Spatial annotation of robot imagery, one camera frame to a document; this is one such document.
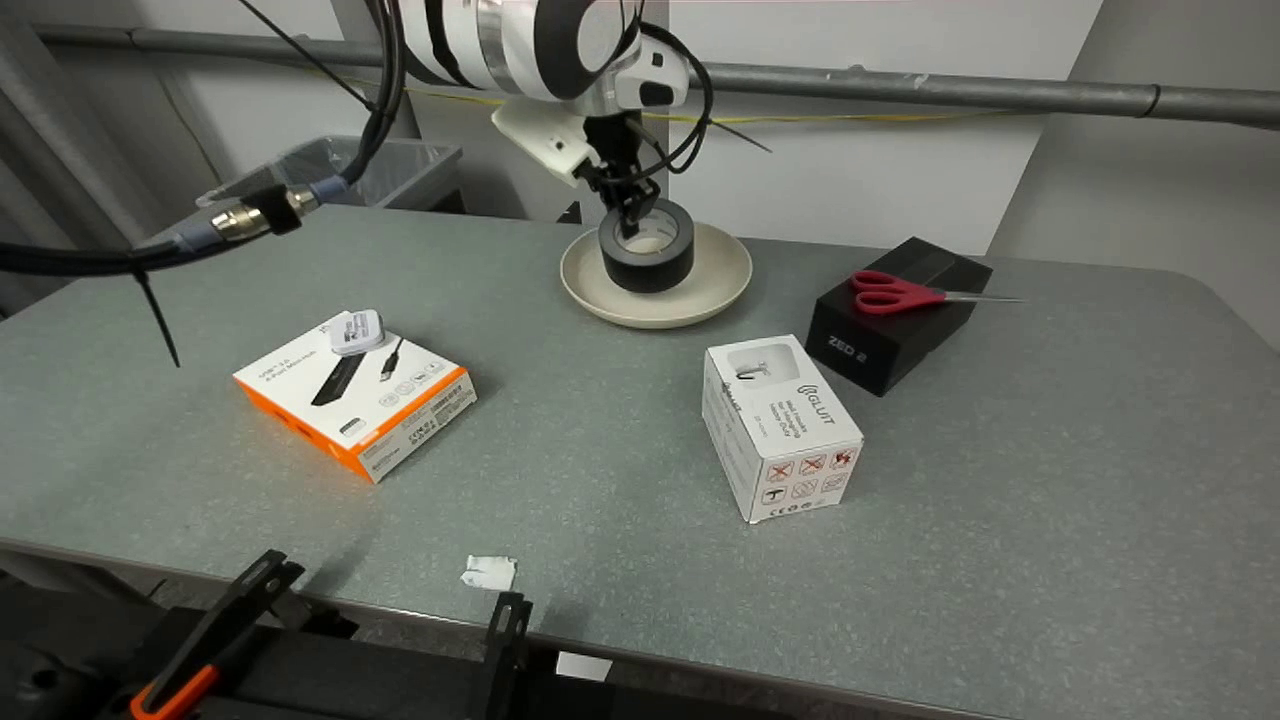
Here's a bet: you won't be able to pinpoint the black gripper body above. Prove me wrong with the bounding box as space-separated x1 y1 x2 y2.
576 106 663 207

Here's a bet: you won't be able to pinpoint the grey masking tape roll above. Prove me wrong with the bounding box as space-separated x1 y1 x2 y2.
595 195 702 295

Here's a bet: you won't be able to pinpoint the beige round plate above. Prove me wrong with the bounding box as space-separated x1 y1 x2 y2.
558 215 756 335

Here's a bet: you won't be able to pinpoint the small white tape scrap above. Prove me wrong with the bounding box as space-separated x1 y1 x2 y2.
458 550 520 597

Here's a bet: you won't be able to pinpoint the grey plastic bin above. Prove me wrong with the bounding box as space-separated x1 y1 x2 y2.
197 130 467 221

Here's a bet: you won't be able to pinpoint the white cardboard product box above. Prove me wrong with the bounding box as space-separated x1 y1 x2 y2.
696 332 870 529

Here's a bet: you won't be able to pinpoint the black rectangular box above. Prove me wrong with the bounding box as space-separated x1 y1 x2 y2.
805 233 998 401

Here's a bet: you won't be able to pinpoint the orange white USB hub box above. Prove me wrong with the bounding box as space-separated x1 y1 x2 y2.
228 306 481 487

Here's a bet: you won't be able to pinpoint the white sticker label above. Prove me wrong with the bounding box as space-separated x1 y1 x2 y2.
552 648 616 689

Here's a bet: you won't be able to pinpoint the black zip tie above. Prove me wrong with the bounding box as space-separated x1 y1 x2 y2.
127 267 184 372

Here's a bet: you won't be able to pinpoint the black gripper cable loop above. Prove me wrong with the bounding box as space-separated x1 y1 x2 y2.
636 17 719 181

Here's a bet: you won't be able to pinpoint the red handled scissors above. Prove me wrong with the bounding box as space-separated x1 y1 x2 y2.
846 267 984 318

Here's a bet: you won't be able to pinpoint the grey metal wall pipe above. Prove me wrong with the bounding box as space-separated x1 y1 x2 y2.
35 21 1280 130

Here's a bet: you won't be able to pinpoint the thick black cable with connector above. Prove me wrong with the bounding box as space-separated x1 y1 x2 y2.
0 0 412 280

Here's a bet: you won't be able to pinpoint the black mounting rail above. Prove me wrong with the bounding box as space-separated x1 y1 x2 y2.
0 538 963 720

